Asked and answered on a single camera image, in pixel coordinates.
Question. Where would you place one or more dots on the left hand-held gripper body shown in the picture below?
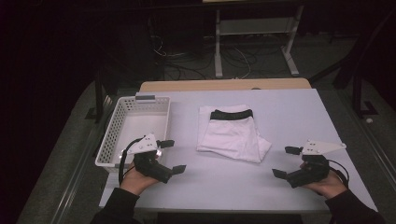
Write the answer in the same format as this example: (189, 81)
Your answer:
(149, 168)

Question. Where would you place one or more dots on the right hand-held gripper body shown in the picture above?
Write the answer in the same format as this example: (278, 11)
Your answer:
(313, 171)

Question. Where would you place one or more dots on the white perforated plastic basket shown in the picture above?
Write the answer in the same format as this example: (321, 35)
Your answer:
(137, 124)

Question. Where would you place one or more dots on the white shorts with black waistband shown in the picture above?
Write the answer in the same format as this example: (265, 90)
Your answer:
(232, 137)

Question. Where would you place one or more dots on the person's left hand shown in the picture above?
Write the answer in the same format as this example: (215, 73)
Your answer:
(137, 183)

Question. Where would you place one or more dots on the person's right hand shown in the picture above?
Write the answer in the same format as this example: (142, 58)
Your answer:
(330, 186)

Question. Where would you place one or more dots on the grey clip on basket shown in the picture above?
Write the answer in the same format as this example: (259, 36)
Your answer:
(145, 98)

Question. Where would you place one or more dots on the small white round object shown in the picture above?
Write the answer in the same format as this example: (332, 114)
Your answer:
(369, 120)

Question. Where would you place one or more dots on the black metal stand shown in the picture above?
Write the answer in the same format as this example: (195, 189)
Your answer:
(99, 93)
(356, 93)

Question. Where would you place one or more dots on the metal floor rail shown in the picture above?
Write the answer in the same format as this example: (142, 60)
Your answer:
(378, 149)
(77, 174)

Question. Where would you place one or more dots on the grey metal desk frame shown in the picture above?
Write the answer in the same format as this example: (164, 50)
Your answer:
(255, 26)

